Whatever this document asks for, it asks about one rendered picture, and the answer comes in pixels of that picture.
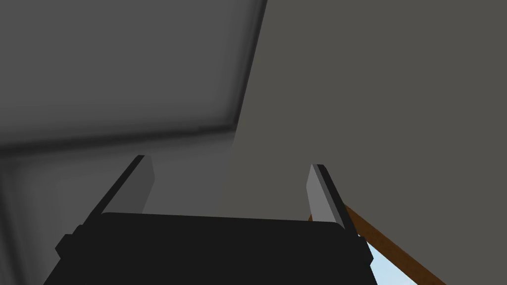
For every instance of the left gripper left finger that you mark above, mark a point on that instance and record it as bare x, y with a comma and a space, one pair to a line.
127, 192

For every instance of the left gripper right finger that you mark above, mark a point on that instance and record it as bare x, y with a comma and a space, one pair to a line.
323, 198

